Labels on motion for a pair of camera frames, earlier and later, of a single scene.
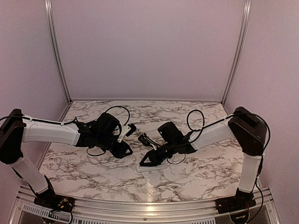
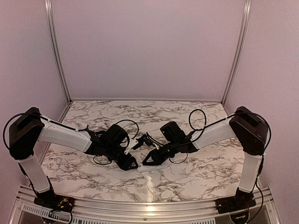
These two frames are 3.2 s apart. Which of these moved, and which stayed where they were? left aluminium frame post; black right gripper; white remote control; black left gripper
Moved: black left gripper
Stayed: white remote control; left aluminium frame post; black right gripper
